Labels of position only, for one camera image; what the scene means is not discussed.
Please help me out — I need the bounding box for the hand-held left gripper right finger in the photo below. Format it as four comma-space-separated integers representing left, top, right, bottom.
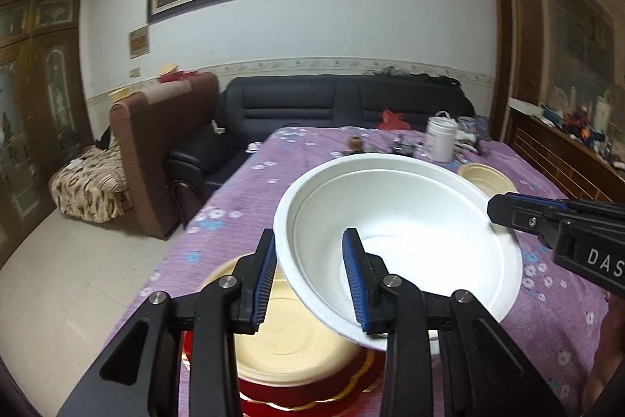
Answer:
342, 228, 567, 417

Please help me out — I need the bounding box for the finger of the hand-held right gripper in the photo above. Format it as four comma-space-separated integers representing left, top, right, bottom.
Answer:
505, 191, 625, 215
487, 193, 570, 248

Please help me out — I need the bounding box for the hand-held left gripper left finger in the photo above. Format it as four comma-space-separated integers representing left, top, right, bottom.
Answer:
56, 229, 277, 417

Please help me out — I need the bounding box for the gold paper plate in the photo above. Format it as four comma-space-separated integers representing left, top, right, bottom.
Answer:
198, 253, 364, 386

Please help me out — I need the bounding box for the white paper bowl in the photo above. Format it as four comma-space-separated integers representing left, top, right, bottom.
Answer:
272, 153, 523, 352

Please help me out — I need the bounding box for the large red glass plate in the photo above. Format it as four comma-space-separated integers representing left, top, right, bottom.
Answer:
180, 334, 391, 417

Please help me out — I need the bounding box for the person's right forearm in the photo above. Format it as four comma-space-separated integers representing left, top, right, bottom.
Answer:
583, 295, 625, 417

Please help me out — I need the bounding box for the wooden sideboard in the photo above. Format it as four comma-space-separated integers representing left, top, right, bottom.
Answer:
505, 97, 625, 203

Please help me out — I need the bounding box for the purple floral tablecloth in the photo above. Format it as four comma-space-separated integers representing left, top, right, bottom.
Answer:
139, 126, 611, 417

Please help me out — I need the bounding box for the white cloth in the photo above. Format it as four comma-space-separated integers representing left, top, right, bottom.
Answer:
454, 124, 484, 154

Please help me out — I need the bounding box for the white bottle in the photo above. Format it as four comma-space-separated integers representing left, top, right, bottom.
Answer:
593, 97, 614, 131

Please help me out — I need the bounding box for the white plastic jar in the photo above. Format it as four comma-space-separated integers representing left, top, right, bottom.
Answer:
424, 111, 458, 163

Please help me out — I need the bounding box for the red plastic bag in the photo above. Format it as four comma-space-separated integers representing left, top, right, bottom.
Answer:
378, 108, 411, 132

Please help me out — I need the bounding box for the brown armchair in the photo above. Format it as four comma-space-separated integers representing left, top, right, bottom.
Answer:
108, 72, 220, 241

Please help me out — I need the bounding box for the black leather sofa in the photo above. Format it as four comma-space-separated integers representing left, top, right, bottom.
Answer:
166, 76, 477, 203

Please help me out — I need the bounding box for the brown patterned blanket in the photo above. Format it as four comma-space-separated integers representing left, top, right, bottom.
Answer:
49, 146, 132, 223

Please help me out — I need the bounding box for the wooden glass-door cabinet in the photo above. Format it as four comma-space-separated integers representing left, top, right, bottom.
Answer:
0, 0, 93, 271

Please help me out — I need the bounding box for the small framed wall plaque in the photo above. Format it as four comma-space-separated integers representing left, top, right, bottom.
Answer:
128, 25, 150, 59

